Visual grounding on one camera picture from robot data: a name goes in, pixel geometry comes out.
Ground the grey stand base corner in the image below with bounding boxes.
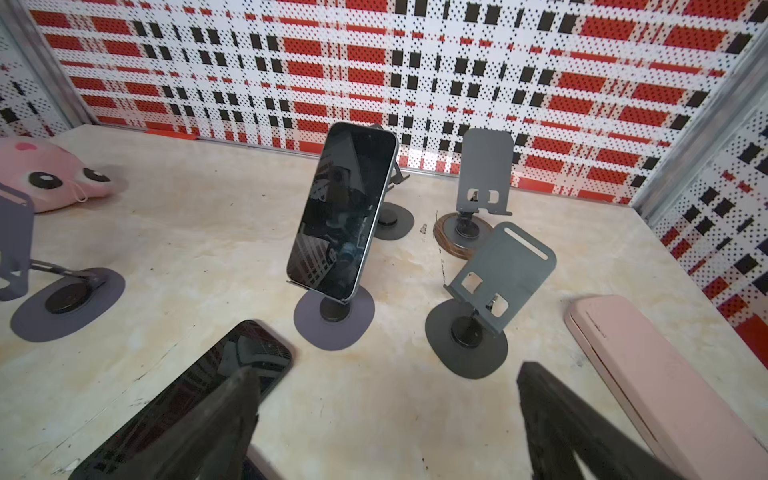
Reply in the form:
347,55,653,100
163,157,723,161
293,287,375,351

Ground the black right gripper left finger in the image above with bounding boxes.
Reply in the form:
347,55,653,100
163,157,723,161
111,367,260,479

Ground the pink plush toy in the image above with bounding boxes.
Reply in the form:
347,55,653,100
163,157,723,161
1,137,113,213

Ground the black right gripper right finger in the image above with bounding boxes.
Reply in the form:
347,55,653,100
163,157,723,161
517,361,680,479

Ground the grey stand far left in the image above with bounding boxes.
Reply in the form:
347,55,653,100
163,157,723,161
374,161,415,241

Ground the dark phone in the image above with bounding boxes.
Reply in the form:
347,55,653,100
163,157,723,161
286,122,399,304

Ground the pink glasses case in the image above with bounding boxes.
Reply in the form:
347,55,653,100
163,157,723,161
564,295,767,479

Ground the grey round phone stand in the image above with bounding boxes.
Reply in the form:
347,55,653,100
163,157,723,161
425,222,557,380

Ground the grey stand near left arm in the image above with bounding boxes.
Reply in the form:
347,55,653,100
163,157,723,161
1,185,126,343

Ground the wooden base phone stand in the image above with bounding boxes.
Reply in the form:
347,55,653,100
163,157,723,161
433,128,515,260

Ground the black phone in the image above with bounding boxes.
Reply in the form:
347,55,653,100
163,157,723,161
70,320,293,479

